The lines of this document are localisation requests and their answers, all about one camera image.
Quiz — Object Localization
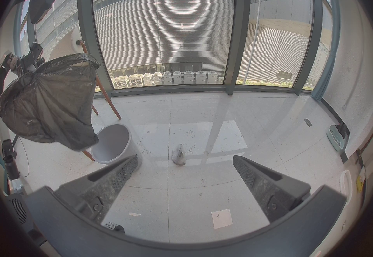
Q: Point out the white rounded plastic object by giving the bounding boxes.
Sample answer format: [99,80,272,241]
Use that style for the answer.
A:
[339,170,353,199]

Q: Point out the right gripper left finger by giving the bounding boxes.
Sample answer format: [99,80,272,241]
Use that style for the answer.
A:
[54,155,139,225]

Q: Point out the small black bundle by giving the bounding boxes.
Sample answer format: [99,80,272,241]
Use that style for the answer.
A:
[335,122,350,139]

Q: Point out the black plastic bag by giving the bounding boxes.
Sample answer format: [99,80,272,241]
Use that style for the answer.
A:
[0,53,101,151]

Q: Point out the white trash bin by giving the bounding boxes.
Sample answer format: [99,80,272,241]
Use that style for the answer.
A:
[91,124,143,168]

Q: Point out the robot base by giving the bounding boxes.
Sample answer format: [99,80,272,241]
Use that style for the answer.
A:
[0,138,48,252]

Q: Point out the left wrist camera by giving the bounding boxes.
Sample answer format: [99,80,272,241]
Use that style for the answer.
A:
[29,42,44,59]

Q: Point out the thin grey cable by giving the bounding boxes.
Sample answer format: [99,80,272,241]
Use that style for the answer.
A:
[17,136,31,178]

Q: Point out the window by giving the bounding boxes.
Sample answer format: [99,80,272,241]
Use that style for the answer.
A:
[17,0,341,99]

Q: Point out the crumpled grey wrapper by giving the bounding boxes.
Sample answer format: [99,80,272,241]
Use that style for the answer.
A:
[171,143,187,166]

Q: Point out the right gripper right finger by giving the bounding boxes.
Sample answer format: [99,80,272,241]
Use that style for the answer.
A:
[233,155,312,225]

